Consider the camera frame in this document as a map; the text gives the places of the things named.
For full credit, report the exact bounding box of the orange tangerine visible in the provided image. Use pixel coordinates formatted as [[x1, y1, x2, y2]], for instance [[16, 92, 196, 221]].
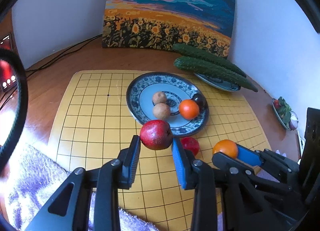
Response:
[[213, 139, 239, 159], [179, 100, 200, 120]]

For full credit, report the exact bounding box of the dark red apple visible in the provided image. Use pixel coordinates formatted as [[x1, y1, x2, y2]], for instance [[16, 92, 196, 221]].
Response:
[[139, 119, 173, 150]]

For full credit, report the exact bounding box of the brown longan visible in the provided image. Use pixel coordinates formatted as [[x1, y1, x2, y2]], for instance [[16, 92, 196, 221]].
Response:
[[152, 91, 167, 105], [152, 103, 171, 120]]

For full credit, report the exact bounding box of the dark purple plum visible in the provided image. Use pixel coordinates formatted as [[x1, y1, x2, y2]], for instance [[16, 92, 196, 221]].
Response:
[[191, 93, 206, 109]]

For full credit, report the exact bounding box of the small red fruit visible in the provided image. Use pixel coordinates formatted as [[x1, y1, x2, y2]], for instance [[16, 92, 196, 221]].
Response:
[[180, 136, 200, 156]]

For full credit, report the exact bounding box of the dish at right edge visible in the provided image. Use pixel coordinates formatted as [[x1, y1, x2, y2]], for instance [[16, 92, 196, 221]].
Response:
[[272, 96, 298, 131]]

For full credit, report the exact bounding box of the yellow go board mat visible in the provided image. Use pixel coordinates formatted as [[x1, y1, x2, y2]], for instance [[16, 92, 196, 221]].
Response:
[[47, 70, 270, 230]]

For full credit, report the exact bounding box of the orange tangerine on plate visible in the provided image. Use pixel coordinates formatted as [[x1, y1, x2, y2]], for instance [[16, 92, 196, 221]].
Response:
[[179, 100, 200, 120]]

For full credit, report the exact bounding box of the purple fluffy towel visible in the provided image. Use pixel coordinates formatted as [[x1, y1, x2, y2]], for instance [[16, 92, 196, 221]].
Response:
[[8, 143, 223, 231]]

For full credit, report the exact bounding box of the blue white porcelain plate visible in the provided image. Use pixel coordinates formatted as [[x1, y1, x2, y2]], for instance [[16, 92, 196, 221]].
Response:
[[126, 72, 209, 137]]

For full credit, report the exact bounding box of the brown longan on plate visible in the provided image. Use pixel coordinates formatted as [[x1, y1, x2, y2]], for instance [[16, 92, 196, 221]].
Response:
[[152, 91, 167, 105]]

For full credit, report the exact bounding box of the lower green cucumber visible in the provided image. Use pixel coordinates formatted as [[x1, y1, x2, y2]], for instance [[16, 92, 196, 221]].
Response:
[[174, 56, 258, 93]]

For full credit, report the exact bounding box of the green cucumber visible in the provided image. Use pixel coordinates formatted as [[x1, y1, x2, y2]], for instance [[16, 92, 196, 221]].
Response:
[[172, 43, 247, 77], [174, 56, 258, 93]]

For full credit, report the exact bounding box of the upper green cucumber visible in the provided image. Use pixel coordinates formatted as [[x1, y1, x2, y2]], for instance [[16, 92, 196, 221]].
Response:
[[172, 43, 247, 77]]

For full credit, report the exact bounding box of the smartphone with red screen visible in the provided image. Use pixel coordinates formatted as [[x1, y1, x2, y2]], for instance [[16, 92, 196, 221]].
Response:
[[0, 33, 16, 93]]

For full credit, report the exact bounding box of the sunflower field painting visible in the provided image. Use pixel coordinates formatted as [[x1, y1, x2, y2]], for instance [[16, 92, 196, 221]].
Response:
[[102, 0, 236, 58]]

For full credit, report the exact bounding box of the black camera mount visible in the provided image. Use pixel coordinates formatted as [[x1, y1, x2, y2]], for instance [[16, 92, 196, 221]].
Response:
[[0, 48, 29, 173]]

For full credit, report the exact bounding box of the black cable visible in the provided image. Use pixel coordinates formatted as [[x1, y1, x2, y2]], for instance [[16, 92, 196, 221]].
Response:
[[0, 33, 103, 109]]

